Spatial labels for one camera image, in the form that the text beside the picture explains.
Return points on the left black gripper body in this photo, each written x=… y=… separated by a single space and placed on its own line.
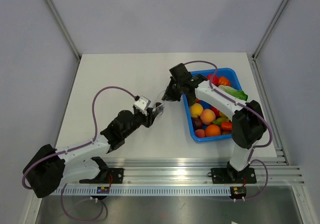
x=139 y=119

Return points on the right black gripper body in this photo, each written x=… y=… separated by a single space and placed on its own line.
x=180 y=84

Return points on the clear zip top bag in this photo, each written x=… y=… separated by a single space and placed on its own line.
x=159 y=98

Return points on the black eggplant toy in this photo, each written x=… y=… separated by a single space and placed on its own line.
x=158 y=105

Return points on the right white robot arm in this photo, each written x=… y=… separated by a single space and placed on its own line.
x=248 y=123

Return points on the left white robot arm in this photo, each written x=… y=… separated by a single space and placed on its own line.
x=82 y=163

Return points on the red strawberry toy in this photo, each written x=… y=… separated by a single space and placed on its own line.
x=214 y=79

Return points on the orange persimmon toy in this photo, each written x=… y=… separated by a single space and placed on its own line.
x=224 y=81

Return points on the dark purple plum toy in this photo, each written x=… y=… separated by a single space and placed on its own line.
x=197 y=123

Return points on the red tomato toy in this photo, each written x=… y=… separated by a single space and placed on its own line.
x=216 y=111

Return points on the blue plastic bin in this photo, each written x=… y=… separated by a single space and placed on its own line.
x=226 y=72

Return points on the small pink peach toy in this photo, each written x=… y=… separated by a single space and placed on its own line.
x=200 y=133

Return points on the green pepper toy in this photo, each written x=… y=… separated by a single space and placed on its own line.
x=220 y=120

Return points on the orange fruit toy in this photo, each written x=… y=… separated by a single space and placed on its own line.
x=212 y=130

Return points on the green cabbage toy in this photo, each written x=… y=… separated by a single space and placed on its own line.
x=239 y=94

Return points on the red carrot toy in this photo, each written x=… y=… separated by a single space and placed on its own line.
x=226 y=126

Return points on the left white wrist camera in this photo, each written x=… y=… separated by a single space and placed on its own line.
x=142 y=104

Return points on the aluminium mounting rail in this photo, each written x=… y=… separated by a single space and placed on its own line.
x=194 y=171

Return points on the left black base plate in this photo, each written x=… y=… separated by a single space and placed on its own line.
x=107 y=176

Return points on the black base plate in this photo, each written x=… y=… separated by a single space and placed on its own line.
x=107 y=176
x=218 y=175

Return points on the white slotted cable duct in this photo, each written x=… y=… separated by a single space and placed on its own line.
x=101 y=191

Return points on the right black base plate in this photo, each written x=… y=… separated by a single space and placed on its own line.
x=218 y=175

